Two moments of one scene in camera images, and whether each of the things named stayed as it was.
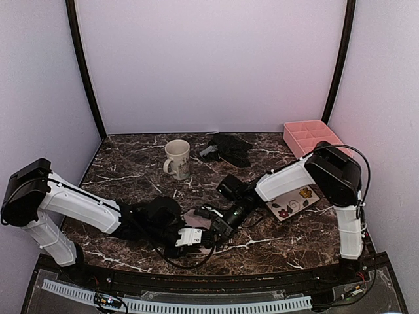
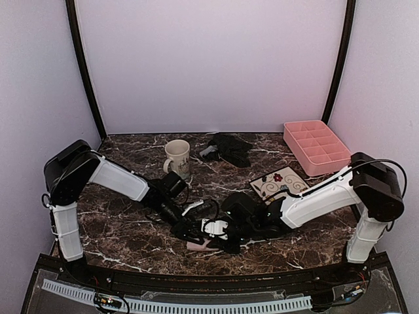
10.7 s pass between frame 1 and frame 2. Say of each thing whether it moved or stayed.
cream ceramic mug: stayed
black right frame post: stayed
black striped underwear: stayed
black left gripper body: moved
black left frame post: stayed
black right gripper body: moved
